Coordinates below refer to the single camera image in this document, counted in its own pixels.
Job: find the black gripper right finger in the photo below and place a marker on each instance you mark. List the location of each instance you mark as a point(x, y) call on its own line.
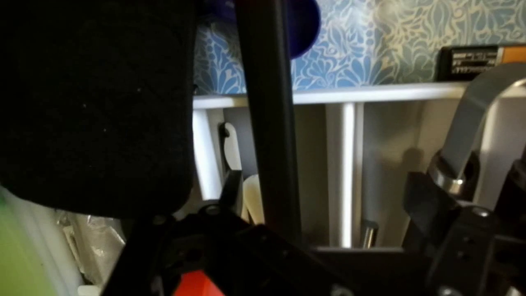
point(466, 246)

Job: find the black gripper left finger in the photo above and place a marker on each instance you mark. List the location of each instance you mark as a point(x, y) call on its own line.
point(181, 256)

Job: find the black spatula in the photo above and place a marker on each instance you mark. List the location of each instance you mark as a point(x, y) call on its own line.
point(99, 108)

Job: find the blue patterned drawer liner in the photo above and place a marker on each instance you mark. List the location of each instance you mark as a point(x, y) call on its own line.
point(383, 42)

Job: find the white plastic utensil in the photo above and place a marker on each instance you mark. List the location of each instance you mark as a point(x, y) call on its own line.
point(232, 144)

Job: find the green cutting board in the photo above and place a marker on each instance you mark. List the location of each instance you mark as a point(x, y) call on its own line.
point(18, 251)

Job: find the black orange small box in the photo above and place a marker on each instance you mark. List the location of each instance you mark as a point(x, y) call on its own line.
point(477, 62)

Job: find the blue round utensil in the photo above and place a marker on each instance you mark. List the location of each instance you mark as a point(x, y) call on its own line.
point(305, 26)

